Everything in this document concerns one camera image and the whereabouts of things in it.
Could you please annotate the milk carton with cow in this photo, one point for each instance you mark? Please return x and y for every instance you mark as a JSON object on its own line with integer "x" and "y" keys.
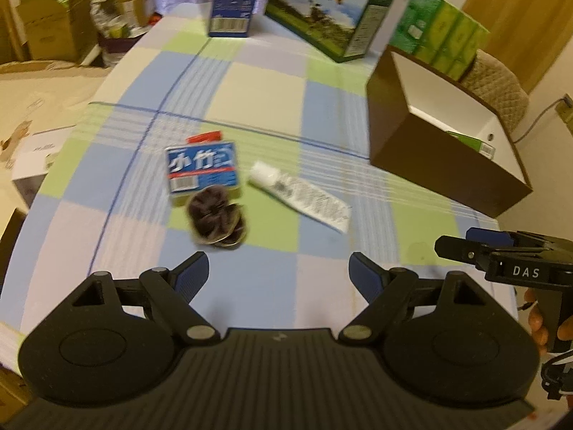
{"x": 342, "y": 29}

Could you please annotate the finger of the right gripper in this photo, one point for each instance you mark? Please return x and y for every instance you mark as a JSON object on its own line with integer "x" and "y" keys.
{"x": 464, "y": 251}
{"x": 493, "y": 238}

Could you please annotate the cream bed sheet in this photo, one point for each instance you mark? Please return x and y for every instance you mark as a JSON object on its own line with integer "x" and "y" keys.
{"x": 37, "y": 96}

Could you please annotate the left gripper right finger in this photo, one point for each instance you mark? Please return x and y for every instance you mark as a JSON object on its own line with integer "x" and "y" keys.
{"x": 387, "y": 293}

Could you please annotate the quilted beige chair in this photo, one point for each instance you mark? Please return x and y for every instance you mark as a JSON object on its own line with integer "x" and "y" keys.
{"x": 489, "y": 79}

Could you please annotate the white black product box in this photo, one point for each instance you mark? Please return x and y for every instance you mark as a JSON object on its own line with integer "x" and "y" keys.
{"x": 35, "y": 156}

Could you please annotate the checkered tablecloth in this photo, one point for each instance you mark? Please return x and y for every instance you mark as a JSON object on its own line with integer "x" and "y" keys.
{"x": 105, "y": 205}

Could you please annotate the wall power socket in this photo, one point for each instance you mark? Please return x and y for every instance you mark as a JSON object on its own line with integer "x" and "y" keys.
{"x": 564, "y": 109}

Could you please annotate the dark brown scrunchie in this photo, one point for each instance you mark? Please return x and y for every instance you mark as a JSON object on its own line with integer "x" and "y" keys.
{"x": 215, "y": 220}

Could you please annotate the brown cardboard carrier box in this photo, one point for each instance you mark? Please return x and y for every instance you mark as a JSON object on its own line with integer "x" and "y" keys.
{"x": 54, "y": 29}

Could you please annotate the green tissue pack stack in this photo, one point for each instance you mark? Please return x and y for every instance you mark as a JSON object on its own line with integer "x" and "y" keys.
{"x": 440, "y": 35}

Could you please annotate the person's right hand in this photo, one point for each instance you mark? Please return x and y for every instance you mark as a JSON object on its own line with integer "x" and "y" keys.
{"x": 539, "y": 332}

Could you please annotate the blue labelled floss box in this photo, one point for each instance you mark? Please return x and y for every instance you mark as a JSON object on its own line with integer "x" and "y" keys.
{"x": 192, "y": 168}

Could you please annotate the brown open cardboard box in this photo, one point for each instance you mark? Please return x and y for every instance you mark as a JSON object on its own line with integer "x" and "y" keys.
{"x": 411, "y": 108}

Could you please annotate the red snack packet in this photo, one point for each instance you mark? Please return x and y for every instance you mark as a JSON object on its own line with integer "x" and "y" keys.
{"x": 211, "y": 136}

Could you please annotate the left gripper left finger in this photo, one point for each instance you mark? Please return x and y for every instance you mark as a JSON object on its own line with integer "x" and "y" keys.
{"x": 170, "y": 293}

